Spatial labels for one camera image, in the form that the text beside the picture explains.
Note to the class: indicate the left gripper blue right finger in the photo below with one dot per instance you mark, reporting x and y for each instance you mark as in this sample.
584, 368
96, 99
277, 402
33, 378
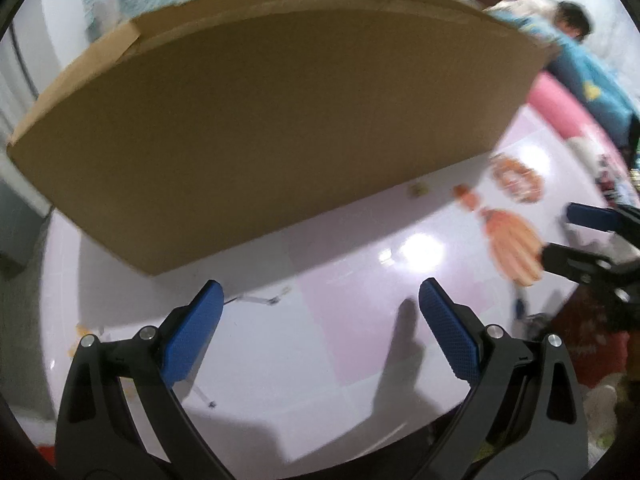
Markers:
522, 418

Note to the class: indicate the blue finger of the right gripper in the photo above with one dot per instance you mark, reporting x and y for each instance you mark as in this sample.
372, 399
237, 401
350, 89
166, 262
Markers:
622, 219
615, 286

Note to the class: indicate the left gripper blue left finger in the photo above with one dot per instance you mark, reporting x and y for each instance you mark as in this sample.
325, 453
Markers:
96, 437

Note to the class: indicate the pink floral bedding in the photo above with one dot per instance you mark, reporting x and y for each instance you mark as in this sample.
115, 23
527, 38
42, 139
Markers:
585, 138

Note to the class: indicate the blue patterned blanket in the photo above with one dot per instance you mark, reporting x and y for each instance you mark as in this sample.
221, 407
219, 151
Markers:
586, 78

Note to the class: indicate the person lying in bed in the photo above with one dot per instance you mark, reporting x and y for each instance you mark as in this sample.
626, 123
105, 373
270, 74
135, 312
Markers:
570, 18

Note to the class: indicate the brown cardboard box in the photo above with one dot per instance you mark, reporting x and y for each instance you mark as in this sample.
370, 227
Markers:
194, 128

